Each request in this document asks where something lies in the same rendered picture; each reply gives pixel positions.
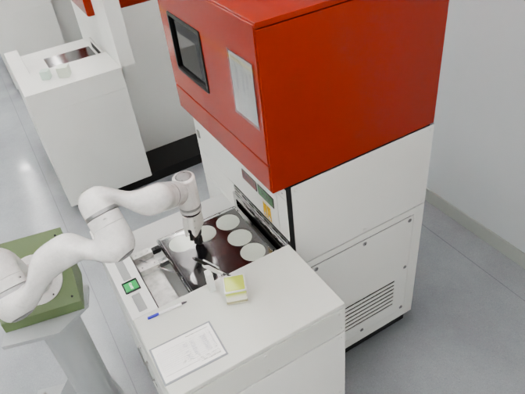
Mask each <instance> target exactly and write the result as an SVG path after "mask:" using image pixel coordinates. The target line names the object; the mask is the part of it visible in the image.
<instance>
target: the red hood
mask: <svg viewBox="0 0 525 394"><path fill-rule="evenodd" d="M157 1H158V4H159V11H160V15H161V18H162V25H163V29H164V32H165V36H166V43H167V46H168V50H169V54H170V60H171V64H172V68H173V75H174V78H175V82H176V86H177V92H178V96H179V100H180V105H181V106H182V107H183V108H184V109H185V110H186V111H187V112H189V113H190V114H191V115H192V116H193V117H194V118H195V119H196V120H197V121H198V122H199V123H200V124H201V125H202V126H203V127H204V128H205V129H206V130H207V131H208V132H209V133H210V134H211V135H212V136H213V137H214V138H215V139H216V140H217V141H218V142H219V143H220V144H221V145H222V146H223V147H224V148H225V149H226V150H227V151H228V152H230V153H231V154H232V155H233V156H234V157H235V158H236V159H237V160H238V161H239V162H240V163H241V164H242V165H243V166H244V167H245V168H246V169H247V170H248V171H250V172H251V173H252V174H253V175H254V176H255V177H256V178H257V179H258V180H259V181H260V182H261V183H262V184H263V185H264V186H265V187H266V188H267V189H268V190H269V191H271V192H272V193H276V192H278V191H280V190H283V189H285V188H287V187H290V186H292V185H293V184H297V183H298V182H300V181H304V180H305V179H307V178H309V177H312V176H314V175H316V174H319V173H321V172H323V171H325V170H328V169H330V168H332V167H335V166H337V165H339V164H341V163H343V162H346V161H348V160H350V159H353V158H355V157H357V156H360V155H362V154H363V153H365V152H368V151H370V150H372V149H375V148H377V147H379V146H382V145H384V144H386V143H388V142H390V141H393V140H395V139H397V138H400V137H402V136H404V135H406V134H409V133H411V132H413V131H416V130H418V129H420V128H421V127H425V126H427V125H428V124H432V123H433V122H434V114H435V108H436V101H437V96H438V84H439V77H440V71H441V60H442V53H443V47H444V40H445V28H446V23H447V16H448V4H449V0H157Z"/></svg>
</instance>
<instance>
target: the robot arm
mask: <svg viewBox="0 0 525 394"><path fill-rule="evenodd" d="M118 206H123V207H125V208H127V209H129V210H131V211H134V212H135V213H139V214H142V215H145V216H153V215H156V214H159V213H162V212H164V211H167V210H171V209H173V208H176V207H179V210H180V213H181V214H182V215H183V216H182V218H183V226H184V234H185V236H186V237H187V236H188V235H189V234H190V241H194V242H195V244H198V245H201V244H202V243H203V240H202V229H201V228H202V225H203V223H204V219H203V215H202V211H201V209H202V204H201V202H200V198H199V194H198V188H197V184H196V180H195V175H194V174H193V173H192V172H191V171H186V170H185V171H181V172H178V173H176V174H174V175H173V177H172V181H167V182H157V183H154V184H150V185H149V186H146V187H144V188H141V189H138V190H135V191H124V190H119V189H115V188H109V187H104V186H94V187H91V188H87V189H86V190H84V191H83V192H81V194H80V197H79V199H78V208H79V211H80V213H81V215H82V217H83V218H84V220H85V222H86V224H87V225H88V227H89V228H90V230H91V233H92V234H93V235H94V240H92V239H89V238H85V237H83V236H80V235H77V234H74V233H64V234H60V235H58V236H56V237H54V238H53V239H51V240H49V241H48V242H46V243H45V244H44V245H42V246H41V247H40V248H39V249H38V250H37V251H36V252H35V253H34V255H29V256H25V257H24V258H22V259H20V258H19V257H18V256H17V255H16V254H15V253H13V252H11V251H10V250H8V249H3V248H0V319H1V320H2V321H5V322H8V323H16V322H17V321H21V320H22V319H24V318H25V317H27V316H28V315H29V314H31V313H32V312H33V310H34V309H35V308H36V306H38V305H42V304H45V303H47V302H49V301H51V300H52V299H54V298H55V297H56V296H57V295H58V293H59V291H60V289H61V287H62V284H63V271H65V270H67V269H68V268H70V267H72V266H73V265H75V264H76V263H79V262H80V261H82V260H94V261H98V262H101V263H118V262H120V261H123V260H125V259H126V258H127V257H128V256H129V255H130V254H131V253H132V252H133V251H134V247H135V238H134V235H133V233H132V231H131V229H130V227H129V225H128V223H127V222H126V220H125V218H124V217H123V214H122V213H121V212H120V209H119V208H118Z"/></svg>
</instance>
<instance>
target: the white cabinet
mask: <svg viewBox="0 0 525 394"><path fill-rule="evenodd" d="M102 264H103V263H102ZM103 267H104V269H105V272H106V274H107V277H108V279H109V282H110V284H111V286H112V289H113V291H114V293H115V296H116V298H117V301H118V303H119V305H120V308H121V310H122V312H123V315H124V317H125V320H126V322H127V325H128V327H129V329H130V332H131V334H132V336H133V339H134V341H135V344H136V346H137V349H138V352H139V353H140V356H141V358H142V361H143V363H144V365H145V366H146V368H147V371H148V374H149V376H150V378H151V380H152V381H153V383H154V385H155V387H156V389H157V391H158V393H159V394H166V393H165V391H164V389H163V387H162V385H161V383H160V380H159V378H158V376H157V374H156V372H155V370H154V368H153V366H152V364H151V361H150V359H149V358H148V355H147V353H146V352H145V349H144V347H143V345H142V344H141V341H140V339H139V338H138V335H137V333H136V331H135V330H134V326H133V325H132V323H131V321H130V318H129V317H128V315H127V312H126V310H125V308H124V306H123V304H122V302H121V300H120V298H119V296H118V294H117V292H116V289H115V287H114V285H113V283H112V281H111V279H110V277H109V275H108V273H107V270H106V268H105V266H104V264H103ZM236 394H345V331H342V332H341V333H339V334H337V335H335V336H334V337H332V338H330V339H328V340H327V341H325V342H323V343H322V344H320V345H318V346H317V347H315V348H313V349H311V350H310V351H308V352H307V353H304V354H303V355H301V356H300V357H298V358H296V359H294V360H293V361H291V362H290V363H288V364H285V365H284V366H283V367H281V368H279V369H277V370H275V371H274V372H272V373H271V374H268V375H267V376H266V377H264V378H262V379H260V380H258V381H257V382H255V383H253V384H252V385H250V386H248V387H247V388H245V389H243V390H241V391H240V392H238V393H236Z"/></svg>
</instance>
